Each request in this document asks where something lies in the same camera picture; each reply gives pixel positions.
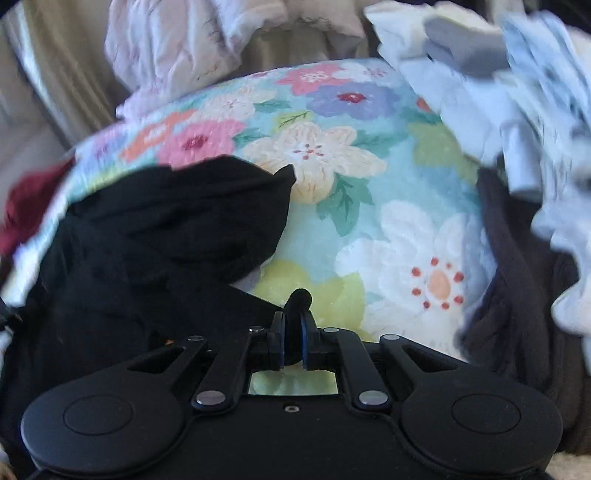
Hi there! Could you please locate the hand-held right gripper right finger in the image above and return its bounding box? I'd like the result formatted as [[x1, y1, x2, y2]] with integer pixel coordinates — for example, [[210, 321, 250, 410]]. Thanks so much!
[[299, 313, 462, 411]]

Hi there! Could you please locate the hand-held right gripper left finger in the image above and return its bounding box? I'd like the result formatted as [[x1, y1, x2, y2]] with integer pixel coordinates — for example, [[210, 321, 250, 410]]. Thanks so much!
[[124, 311, 284, 411]]

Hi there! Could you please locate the black garment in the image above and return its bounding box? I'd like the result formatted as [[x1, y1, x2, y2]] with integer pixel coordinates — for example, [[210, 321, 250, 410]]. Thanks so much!
[[0, 154, 315, 464]]

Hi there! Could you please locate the floral quilt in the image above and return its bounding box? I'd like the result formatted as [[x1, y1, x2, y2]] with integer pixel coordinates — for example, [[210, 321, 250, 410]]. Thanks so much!
[[0, 58, 502, 398]]

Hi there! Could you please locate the dark grey garment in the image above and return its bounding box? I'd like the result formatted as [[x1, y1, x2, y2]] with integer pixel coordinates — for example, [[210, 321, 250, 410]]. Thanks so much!
[[461, 166, 591, 459]]

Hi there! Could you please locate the light blue garment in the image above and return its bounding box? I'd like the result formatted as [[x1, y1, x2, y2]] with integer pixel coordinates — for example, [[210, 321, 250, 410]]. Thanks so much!
[[401, 58, 543, 200]]

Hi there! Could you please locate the dark red garment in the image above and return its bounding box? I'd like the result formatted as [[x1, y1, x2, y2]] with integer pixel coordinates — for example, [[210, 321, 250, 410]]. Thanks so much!
[[0, 159, 77, 259]]

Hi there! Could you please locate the white floral print blanket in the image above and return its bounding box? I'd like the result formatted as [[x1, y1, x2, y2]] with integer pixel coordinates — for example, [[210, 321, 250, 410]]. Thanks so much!
[[104, 0, 370, 121]]

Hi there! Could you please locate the white folded garment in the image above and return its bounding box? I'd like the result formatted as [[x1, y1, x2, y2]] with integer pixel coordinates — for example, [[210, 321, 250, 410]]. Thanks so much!
[[364, 0, 504, 63]]

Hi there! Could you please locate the grey folded garment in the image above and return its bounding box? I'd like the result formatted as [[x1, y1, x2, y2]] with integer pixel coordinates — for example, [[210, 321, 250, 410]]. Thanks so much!
[[422, 14, 511, 78]]

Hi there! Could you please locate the blue patterned garment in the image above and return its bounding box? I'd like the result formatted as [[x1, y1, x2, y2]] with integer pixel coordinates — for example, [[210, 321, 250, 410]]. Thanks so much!
[[502, 9, 591, 334]]

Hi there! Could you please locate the beige curtain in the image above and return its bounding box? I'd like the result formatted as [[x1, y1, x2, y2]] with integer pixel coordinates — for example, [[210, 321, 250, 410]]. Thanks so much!
[[0, 0, 122, 145]]

